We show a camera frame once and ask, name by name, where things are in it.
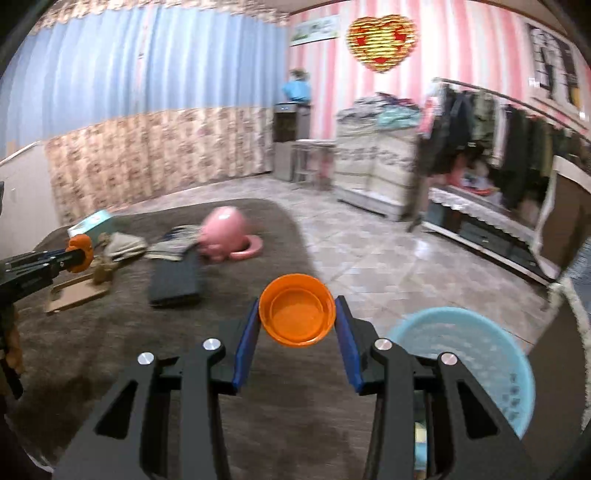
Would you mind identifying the folded brown table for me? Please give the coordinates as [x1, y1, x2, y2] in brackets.
[530, 156, 590, 280]

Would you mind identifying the grey shaggy rug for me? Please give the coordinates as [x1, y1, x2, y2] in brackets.
[8, 199, 375, 479]

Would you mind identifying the pink ceramic mug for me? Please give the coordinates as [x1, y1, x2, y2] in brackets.
[197, 206, 263, 263]

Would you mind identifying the light blue plastic basket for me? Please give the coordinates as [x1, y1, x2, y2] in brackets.
[386, 307, 537, 478]

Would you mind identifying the dark brown side table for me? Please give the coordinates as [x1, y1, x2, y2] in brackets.
[523, 302, 590, 479]

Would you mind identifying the cloth covered cabinet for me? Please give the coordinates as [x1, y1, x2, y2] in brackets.
[332, 123, 418, 221]

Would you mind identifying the blue floral curtain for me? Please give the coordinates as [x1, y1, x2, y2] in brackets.
[1, 1, 287, 222]

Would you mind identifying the landscape wall banner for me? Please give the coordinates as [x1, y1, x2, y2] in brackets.
[290, 15, 339, 46]

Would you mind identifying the black flat wallet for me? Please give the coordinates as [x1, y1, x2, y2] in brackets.
[147, 249, 204, 308]

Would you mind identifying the dark water dispenser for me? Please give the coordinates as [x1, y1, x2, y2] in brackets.
[273, 102, 311, 182]

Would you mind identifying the red gold heart decoration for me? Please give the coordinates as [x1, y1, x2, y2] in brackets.
[346, 14, 418, 73]

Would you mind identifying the brown cardboard piece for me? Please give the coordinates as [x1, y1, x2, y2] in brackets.
[45, 273, 112, 315]

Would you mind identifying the clothes rack with garments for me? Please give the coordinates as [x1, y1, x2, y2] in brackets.
[410, 77, 590, 239]

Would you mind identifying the framed wall picture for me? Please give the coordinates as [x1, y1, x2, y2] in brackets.
[525, 22, 583, 113]

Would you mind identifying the orange plastic bowl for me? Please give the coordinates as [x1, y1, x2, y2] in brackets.
[259, 273, 335, 348]

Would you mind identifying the blue patterned fringed cloth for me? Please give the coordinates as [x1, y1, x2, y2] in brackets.
[548, 242, 590, 430]

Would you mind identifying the blue bag on dispenser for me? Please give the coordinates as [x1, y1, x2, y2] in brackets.
[281, 80, 311, 104]

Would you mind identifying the pile of clothes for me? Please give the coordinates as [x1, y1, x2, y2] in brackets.
[337, 92, 423, 130]

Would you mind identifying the orange fruit peel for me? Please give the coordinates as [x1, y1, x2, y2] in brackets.
[66, 234, 94, 273]

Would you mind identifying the low tv cabinet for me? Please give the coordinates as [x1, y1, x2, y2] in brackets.
[423, 186, 552, 286]

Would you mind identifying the small metal stool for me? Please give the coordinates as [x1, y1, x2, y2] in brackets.
[291, 139, 337, 190]

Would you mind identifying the teal tissue box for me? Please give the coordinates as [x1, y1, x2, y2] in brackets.
[67, 210, 115, 244]

